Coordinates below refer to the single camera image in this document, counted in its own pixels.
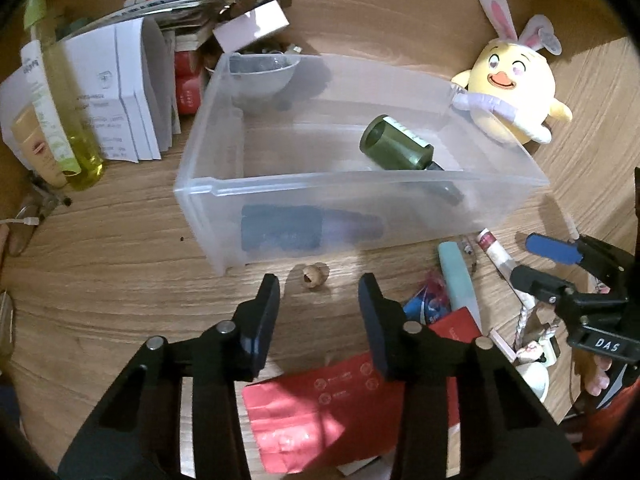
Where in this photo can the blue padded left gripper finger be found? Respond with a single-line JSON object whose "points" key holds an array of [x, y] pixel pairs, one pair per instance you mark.
{"points": [[558, 251]]}

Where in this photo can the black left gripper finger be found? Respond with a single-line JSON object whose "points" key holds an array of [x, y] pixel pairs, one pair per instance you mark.
{"points": [[543, 286], [505, 431], [134, 431]]}

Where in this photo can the white red cosmetic tube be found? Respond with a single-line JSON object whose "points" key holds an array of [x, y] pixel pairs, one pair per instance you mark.
{"points": [[496, 253]]}

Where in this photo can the blue razor blade box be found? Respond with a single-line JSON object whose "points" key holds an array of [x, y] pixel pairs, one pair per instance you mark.
{"points": [[431, 303]]}

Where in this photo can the person's right hand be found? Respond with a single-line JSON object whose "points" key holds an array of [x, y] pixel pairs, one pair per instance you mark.
{"points": [[594, 373]]}

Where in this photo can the mint green tube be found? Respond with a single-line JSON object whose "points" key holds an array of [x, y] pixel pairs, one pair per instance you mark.
{"points": [[460, 289]]}

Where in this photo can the red foil pouch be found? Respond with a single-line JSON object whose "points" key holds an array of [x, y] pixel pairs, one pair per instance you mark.
{"points": [[328, 417]]}

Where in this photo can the yellow chick bunny plush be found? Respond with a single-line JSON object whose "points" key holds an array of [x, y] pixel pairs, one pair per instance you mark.
{"points": [[509, 92]]}

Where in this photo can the dark green glass bottle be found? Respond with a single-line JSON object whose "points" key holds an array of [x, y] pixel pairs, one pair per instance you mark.
{"points": [[392, 146]]}

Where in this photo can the round eyeglasses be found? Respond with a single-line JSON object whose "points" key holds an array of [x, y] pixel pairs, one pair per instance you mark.
{"points": [[36, 207]]}

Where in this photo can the clear plastic storage bin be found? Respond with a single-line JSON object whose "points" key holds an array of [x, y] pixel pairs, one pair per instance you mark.
{"points": [[284, 177]]}

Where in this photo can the beige cosmetic tube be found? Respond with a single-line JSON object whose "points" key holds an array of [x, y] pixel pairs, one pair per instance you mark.
{"points": [[30, 138]]}

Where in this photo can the clear bowl of trinkets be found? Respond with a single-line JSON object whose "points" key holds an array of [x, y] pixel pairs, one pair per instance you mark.
{"points": [[259, 76]]}

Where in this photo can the small white cardboard box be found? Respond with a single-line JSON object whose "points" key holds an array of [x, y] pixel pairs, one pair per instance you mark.
{"points": [[252, 26]]}

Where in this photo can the folded white paper stack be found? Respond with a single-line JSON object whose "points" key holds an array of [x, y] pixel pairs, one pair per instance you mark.
{"points": [[120, 79]]}

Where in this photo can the yellow oil spray bottle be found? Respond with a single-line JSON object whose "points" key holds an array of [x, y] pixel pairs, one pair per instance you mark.
{"points": [[50, 84]]}

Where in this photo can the stack of magazines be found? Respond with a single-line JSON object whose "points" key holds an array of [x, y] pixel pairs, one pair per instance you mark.
{"points": [[172, 13]]}

